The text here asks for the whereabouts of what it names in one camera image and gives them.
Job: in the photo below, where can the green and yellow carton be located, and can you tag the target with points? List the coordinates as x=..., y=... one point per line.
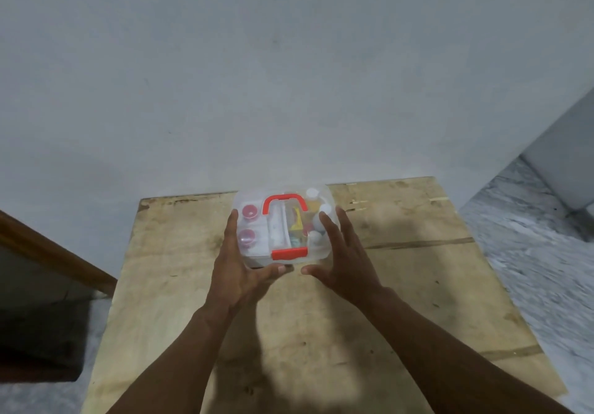
x=296, y=221

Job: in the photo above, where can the red tape roll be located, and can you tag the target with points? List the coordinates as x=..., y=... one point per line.
x=246, y=238
x=249, y=212

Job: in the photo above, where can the person's right hand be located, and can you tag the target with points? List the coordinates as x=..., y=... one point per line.
x=350, y=270

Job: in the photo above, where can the dark brown door post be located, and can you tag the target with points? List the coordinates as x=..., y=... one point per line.
x=37, y=375

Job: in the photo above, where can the white divided insert tray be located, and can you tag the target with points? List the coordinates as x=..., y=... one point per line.
x=262, y=230

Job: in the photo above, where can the person's left forearm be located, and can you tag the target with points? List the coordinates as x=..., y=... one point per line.
x=176, y=367

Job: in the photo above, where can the yellow bottle white cap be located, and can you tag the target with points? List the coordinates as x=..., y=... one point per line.
x=312, y=194

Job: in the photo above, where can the short white gauze roll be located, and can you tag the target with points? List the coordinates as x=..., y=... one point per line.
x=315, y=237

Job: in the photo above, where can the white bottle green label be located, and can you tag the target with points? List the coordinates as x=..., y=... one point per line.
x=325, y=212

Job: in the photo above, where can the long printed gauze roll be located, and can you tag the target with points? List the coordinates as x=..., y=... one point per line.
x=277, y=226

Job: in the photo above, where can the person's left hand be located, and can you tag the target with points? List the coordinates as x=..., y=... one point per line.
x=234, y=279

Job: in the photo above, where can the person's right forearm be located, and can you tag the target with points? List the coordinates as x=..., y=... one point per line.
x=455, y=367

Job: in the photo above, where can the light brown door frame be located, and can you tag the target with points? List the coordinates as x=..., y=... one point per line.
x=55, y=251

